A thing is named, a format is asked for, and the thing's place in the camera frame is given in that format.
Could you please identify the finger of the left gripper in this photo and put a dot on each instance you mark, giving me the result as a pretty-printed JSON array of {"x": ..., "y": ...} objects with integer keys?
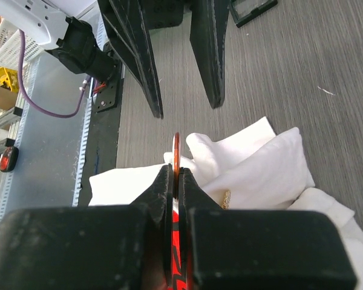
[
  {"x": 128, "y": 34},
  {"x": 207, "y": 37}
]

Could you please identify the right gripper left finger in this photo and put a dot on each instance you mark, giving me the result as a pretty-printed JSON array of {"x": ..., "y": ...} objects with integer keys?
[{"x": 103, "y": 247}]

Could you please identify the white slotted cable duct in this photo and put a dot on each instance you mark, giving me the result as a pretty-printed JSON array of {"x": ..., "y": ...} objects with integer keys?
[{"x": 83, "y": 142}]

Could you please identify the white plastic basket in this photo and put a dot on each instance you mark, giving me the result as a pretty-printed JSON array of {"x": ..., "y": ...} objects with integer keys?
[{"x": 10, "y": 46}]

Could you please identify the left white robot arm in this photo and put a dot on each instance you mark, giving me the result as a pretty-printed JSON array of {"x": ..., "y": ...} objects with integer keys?
[{"x": 72, "y": 41}]

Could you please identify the black brooch box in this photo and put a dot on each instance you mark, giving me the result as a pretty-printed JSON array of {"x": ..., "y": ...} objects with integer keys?
[{"x": 244, "y": 11}]

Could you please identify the white printed t-shirt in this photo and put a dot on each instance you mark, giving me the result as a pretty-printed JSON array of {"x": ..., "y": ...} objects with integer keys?
[{"x": 268, "y": 171}]

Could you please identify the orange round brooch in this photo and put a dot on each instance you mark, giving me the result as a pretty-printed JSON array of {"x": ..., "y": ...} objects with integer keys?
[{"x": 176, "y": 163}]

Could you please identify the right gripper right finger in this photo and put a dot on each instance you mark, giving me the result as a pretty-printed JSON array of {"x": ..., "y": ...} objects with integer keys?
[{"x": 257, "y": 249}]

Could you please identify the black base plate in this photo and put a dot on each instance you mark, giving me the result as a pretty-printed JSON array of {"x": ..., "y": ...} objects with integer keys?
[{"x": 103, "y": 136}]

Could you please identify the gold flower brooch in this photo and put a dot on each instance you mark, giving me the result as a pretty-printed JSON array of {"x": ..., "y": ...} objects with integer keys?
[{"x": 226, "y": 200}]

